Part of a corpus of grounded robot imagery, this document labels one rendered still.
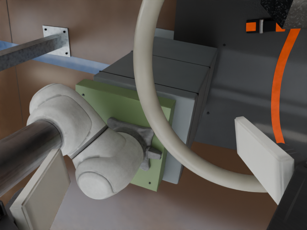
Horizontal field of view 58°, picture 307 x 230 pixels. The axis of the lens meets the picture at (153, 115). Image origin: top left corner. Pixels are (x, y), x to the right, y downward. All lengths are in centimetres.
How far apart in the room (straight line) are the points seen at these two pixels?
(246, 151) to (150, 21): 28
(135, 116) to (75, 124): 26
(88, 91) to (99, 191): 38
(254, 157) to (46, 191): 13
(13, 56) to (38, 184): 160
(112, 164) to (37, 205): 66
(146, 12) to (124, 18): 142
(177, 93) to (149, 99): 56
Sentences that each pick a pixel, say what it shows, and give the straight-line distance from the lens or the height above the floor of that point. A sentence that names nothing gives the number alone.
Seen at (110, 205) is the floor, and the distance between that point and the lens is 270.
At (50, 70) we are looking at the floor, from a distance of 225.
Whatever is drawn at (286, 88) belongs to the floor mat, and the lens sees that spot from 179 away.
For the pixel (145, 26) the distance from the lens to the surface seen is 43.
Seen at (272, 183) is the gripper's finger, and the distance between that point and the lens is 17.
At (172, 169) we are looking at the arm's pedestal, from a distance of 115.
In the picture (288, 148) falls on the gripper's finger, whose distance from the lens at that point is 18.
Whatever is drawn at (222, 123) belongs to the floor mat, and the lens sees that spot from 189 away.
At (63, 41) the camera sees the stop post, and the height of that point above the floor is 1.
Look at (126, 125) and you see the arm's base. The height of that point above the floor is 89.
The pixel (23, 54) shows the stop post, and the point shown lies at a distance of 182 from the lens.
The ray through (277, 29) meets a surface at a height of 7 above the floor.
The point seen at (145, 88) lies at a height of 130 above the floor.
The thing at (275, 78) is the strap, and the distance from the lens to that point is 176.
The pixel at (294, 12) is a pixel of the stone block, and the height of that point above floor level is 66.
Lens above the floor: 168
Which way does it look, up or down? 58 degrees down
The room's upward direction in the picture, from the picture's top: 145 degrees counter-clockwise
